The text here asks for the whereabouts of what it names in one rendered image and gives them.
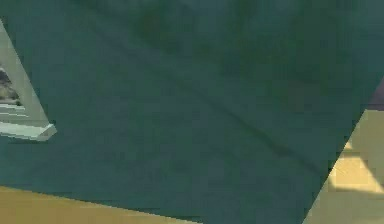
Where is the white framed window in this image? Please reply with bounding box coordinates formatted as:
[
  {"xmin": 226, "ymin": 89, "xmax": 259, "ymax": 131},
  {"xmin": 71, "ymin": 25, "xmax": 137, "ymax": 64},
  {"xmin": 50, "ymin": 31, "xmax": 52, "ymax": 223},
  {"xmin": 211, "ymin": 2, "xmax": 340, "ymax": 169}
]
[{"xmin": 0, "ymin": 19, "xmax": 58, "ymax": 142}]

